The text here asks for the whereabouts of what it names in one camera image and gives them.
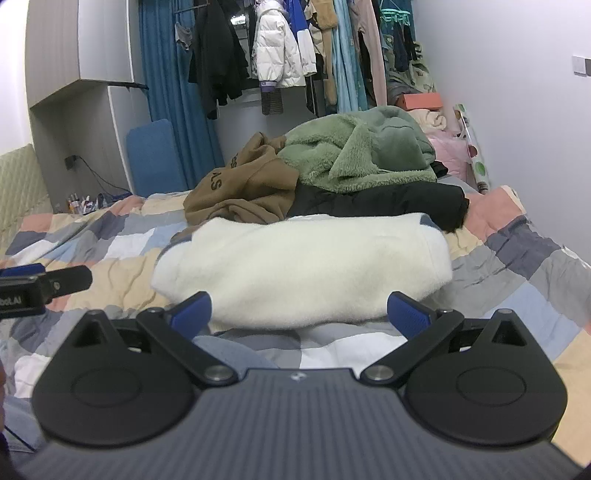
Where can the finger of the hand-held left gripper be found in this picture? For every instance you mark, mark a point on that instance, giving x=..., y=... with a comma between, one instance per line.
x=71, y=279
x=21, y=271

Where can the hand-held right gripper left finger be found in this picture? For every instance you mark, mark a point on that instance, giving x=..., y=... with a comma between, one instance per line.
x=194, y=313

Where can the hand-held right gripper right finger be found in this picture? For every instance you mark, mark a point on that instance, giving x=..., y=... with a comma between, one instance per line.
x=406, y=314

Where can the white fluffy sweater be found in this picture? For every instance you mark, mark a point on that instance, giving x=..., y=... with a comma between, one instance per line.
x=300, y=267

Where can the patchwork bed cover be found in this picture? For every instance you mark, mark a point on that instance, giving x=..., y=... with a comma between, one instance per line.
x=115, y=249

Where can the group of small bottles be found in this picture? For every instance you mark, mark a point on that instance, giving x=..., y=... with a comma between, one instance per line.
x=87, y=204

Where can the cream quilted headboard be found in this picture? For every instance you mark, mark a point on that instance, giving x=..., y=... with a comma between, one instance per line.
x=23, y=194

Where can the black charger plug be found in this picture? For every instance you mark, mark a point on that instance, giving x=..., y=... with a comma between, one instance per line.
x=70, y=164

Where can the black garment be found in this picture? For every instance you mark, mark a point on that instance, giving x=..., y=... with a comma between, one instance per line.
x=378, y=201

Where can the person's denim jeans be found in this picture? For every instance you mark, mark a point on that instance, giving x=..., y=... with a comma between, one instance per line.
x=18, y=420

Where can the brown hoodie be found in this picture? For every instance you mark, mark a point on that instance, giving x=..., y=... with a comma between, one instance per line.
x=249, y=184

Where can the blue padded board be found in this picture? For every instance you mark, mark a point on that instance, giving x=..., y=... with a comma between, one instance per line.
x=154, y=157

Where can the pink bundle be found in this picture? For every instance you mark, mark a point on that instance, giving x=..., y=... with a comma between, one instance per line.
x=450, y=152

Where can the dotted paper roll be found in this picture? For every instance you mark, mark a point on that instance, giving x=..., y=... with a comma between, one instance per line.
x=475, y=157

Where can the green fleece jacket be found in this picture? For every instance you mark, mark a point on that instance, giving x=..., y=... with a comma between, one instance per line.
x=360, y=147

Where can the cream cloth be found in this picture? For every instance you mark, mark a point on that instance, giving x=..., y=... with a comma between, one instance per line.
x=429, y=120

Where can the orange box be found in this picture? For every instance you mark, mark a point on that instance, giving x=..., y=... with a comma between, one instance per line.
x=422, y=100

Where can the dark striped garment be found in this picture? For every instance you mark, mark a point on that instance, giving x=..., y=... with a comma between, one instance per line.
x=271, y=100

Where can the grey wooden cabinet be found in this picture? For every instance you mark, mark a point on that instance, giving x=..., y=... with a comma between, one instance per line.
x=60, y=46

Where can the olive patterned garment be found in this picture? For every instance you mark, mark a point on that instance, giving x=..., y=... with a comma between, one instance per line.
x=415, y=76

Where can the blue curtain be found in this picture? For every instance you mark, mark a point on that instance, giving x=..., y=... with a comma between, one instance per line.
x=161, y=55

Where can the black hanging jacket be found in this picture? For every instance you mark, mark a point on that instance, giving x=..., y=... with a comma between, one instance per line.
x=217, y=55

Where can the beige pink coat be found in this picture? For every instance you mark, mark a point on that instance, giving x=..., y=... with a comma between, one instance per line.
x=371, y=55

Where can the light blue garment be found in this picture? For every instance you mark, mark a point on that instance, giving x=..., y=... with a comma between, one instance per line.
x=346, y=60

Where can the dark navy garment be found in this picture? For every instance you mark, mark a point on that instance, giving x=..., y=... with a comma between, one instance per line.
x=400, y=46

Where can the small grey hanging garment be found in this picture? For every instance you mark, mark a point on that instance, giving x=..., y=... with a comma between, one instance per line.
x=183, y=34

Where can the tan fleece coat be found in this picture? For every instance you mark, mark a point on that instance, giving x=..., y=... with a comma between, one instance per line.
x=325, y=55

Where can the white puffer jacket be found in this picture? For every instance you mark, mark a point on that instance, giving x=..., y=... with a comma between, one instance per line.
x=277, y=46

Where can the blue and white garment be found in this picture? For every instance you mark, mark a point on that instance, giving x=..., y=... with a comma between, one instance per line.
x=304, y=41

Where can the teal clip hanger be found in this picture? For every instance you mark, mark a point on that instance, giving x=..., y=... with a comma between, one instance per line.
x=396, y=16

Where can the grey wall switch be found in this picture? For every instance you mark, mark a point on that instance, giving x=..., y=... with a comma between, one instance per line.
x=581, y=65

